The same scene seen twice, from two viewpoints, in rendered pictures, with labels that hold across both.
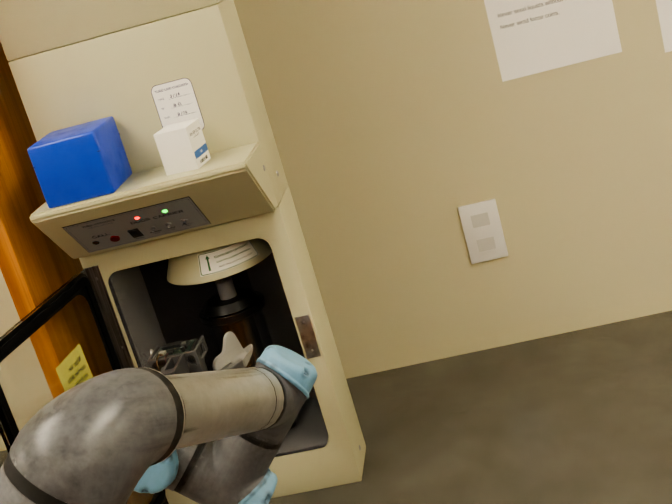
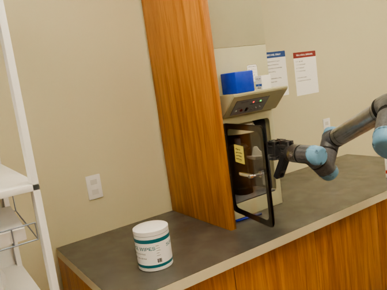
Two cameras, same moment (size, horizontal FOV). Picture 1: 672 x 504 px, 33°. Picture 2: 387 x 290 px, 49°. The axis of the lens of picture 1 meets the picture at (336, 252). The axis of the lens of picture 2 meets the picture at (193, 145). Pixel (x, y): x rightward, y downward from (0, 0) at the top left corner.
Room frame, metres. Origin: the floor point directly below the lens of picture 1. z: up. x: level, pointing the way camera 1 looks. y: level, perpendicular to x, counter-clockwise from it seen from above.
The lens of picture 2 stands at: (0.39, 1.72, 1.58)
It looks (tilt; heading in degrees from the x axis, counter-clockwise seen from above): 8 degrees down; 317
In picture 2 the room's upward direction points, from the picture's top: 8 degrees counter-clockwise
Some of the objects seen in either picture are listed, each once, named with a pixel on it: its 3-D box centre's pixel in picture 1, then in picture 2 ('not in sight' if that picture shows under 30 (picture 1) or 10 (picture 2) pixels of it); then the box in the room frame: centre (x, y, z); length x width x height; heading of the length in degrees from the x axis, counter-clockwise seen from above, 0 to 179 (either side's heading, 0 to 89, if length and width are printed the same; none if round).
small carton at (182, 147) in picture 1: (182, 146); (263, 81); (1.55, 0.16, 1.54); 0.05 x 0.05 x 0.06; 71
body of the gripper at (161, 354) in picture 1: (180, 384); (281, 150); (1.43, 0.25, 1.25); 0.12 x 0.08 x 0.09; 169
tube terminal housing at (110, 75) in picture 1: (210, 254); (232, 130); (1.74, 0.20, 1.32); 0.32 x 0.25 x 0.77; 80
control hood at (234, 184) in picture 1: (156, 210); (254, 102); (1.56, 0.23, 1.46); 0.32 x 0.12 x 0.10; 80
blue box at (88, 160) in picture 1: (81, 161); (237, 82); (1.58, 0.31, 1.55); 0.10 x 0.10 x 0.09; 80
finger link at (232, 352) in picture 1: (233, 350); not in sight; (1.51, 0.18, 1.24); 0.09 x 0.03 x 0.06; 135
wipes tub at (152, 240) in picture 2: not in sight; (152, 245); (1.61, 0.86, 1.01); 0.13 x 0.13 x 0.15
